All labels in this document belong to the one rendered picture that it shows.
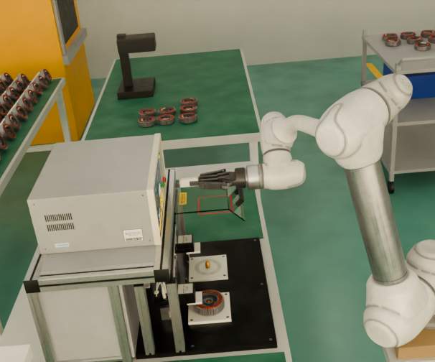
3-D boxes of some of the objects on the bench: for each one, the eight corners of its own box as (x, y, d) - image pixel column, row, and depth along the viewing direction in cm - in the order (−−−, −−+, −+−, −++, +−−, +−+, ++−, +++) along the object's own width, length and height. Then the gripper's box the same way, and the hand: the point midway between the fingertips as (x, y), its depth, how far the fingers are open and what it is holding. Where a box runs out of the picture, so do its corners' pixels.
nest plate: (226, 256, 247) (226, 254, 246) (227, 279, 234) (227, 276, 233) (189, 260, 247) (189, 257, 246) (189, 282, 234) (188, 279, 233)
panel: (148, 245, 259) (138, 182, 245) (135, 357, 201) (121, 284, 187) (146, 245, 259) (136, 183, 245) (131, 357, 201) (118, 284, 187)
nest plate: (229, 294, 226) (229, 291, 225) (231, 321, 212) (231, 318, 212) (189, 297, 226) (188, 295, 225) (188, 325, 212) (188, 322, 212)
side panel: (133, 358, 203) (118, 279, 188) (132, 364, 201) (117, 286, 186) (49, 365, 204) (28, 287, 189) (47, 371, 201) (26, 293, 186)
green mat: (251, 173, 315) (251, 173, 314) (263, 238, 261) (263, 238, 260) (70, 189, 315) (70, 188, 315) (44, 256, 261) (44, 256, 261)
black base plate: (259, 241, 259) (259, 237, 258) (277, 347, 202) (277, 342, 201) (148, 251, 259) (148, 246, 258) (136, 360, 203) (135, 354, 201)
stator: (224, 295, 223) (223, 287, 222) (225, 315, 213) (225, 307, 212) (193, 298, 223) (192, 289, 222) (193, 318, 213) (192, 309, 212)
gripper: (248, 195, 214) (179, 200, 214) (245, 178, 225) (181, 183, 225) (246, 176, 210) (177, 182, 210) (244, 160, 222) (179, 165, 222)
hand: (189, 182), depth 218 cm, fingers closed
